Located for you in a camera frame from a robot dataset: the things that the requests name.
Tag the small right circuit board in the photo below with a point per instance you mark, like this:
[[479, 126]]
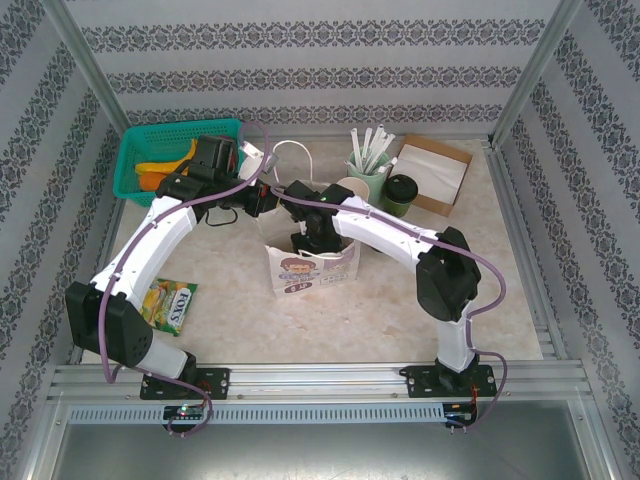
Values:
[[460, 416]]

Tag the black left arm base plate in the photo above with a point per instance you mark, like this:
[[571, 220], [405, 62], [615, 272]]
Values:
[[215, 382]]

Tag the aluminium side rail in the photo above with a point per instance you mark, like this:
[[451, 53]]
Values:
[[510, 200]]

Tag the white napkin stack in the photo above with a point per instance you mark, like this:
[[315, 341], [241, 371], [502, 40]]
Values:
[[435, 170]]

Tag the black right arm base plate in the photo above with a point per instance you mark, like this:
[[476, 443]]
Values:
[[415, 382]]

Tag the mint green straw holder cup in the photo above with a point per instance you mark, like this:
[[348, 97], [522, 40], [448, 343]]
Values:
[[377, 182]]

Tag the yellow toy banana bunch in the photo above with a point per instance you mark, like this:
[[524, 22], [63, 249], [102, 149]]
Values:
[[160, 166]]

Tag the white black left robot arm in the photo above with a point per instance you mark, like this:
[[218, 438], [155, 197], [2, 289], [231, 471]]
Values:
[[150, 240]]

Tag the small left circuit board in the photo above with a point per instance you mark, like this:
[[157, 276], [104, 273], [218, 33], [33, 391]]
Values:
[[182, 411]]

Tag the teal plastic basket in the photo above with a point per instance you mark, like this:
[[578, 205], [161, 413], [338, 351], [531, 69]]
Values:
[[150, 135]]

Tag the white paper-wrapped straw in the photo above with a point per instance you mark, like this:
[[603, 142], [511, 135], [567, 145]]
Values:
[[356, 147], [375, 146], [387, 149], [367, 147], [381, 149], [392, 162]]

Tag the aluminium left frame post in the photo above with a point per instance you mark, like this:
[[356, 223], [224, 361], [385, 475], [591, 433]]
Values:
[[85, 60]]

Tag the stacked green paper cups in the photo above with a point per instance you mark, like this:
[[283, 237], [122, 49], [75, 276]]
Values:
[[356, 190]]

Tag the green yellow candy packet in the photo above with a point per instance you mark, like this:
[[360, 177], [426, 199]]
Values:
[[170, 307]]

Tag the white cartoon print paper bag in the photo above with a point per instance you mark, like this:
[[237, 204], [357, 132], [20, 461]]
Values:
[[310, 280]]

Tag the aluminium right frame post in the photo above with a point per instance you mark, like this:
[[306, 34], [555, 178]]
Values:
[[537, 65]]

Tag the aluminium frame post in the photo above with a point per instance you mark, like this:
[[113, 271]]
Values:
[[85, 60], [537, 65]]

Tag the brown cardboard napkin box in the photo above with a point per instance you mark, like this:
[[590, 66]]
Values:
[[440, 205]]

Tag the black plastic coffee lid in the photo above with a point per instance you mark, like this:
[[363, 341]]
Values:
[[400, 187]]

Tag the aluminium mounting rail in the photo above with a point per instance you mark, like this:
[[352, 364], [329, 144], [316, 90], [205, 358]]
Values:
[[315, 380]]

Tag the small circuit board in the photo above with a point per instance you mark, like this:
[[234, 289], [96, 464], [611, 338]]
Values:
[[460, 416], [182, 411]]

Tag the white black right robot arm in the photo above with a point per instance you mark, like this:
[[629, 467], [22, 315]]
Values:
[[390, 232]]

